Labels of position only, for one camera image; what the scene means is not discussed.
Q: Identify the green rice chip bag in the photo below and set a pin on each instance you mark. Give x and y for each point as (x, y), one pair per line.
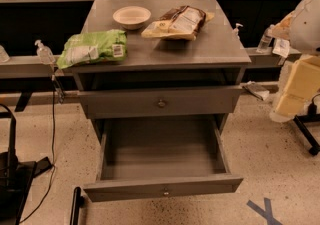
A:
(93, 47)

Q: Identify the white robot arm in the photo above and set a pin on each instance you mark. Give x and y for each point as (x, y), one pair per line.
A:
(299, 81)

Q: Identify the grey drawer cabinet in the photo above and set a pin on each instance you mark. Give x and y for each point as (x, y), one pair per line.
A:
(215, 58)

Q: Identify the closed upper drawer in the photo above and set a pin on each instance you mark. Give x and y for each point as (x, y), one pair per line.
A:
(159, 102)

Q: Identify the open middle drawer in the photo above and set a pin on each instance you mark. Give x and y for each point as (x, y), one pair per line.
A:
(143, 158)

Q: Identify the brown and yellow snack bag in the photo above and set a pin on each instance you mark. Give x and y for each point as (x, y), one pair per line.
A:
(180, 23)

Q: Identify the white paper bowl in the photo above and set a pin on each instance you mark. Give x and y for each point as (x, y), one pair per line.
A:
(132, 17)

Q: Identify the small pump bottle right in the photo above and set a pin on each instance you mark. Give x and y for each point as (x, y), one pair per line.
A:
(236, 30)

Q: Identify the folded cloth on ledge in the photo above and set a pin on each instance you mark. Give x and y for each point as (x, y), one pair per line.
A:
(257, 90)

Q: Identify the hand sanitizer pump bottle left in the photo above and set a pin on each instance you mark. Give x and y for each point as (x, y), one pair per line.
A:
(44, 53)

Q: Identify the clear water bottle right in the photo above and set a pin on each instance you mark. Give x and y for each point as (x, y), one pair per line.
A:
(265, 40)

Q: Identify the white paper tag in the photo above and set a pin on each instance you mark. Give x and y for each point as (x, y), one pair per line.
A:
(281, 47)

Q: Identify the black bar at bottom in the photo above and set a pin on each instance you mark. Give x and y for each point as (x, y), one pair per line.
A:
(77, 203)

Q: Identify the blue tape cross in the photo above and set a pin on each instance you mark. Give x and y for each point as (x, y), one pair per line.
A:
(266, 212)

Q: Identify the black stand base left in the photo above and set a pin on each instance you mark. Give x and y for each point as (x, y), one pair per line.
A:
(15, 176)

